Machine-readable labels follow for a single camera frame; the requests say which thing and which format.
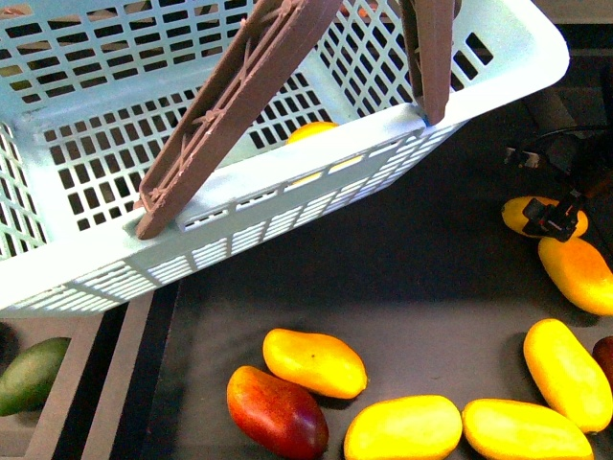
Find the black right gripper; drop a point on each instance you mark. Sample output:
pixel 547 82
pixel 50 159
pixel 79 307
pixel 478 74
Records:
pixel 581 157

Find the yellow lemon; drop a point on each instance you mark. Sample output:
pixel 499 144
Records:
pixel 302 133

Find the brown plastic basket handle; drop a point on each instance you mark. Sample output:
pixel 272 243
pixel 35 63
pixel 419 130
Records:
pixel 271 42

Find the light blue plastic basket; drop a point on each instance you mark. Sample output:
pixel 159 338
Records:
pixel 91 91

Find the yellow orange mango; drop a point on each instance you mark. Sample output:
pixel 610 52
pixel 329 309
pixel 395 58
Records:
pixel 580 273

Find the red yellow mango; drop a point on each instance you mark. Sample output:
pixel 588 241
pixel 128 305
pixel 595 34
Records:
pixel 280 416

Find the green mango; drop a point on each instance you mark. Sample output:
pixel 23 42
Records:
pixel 28 380

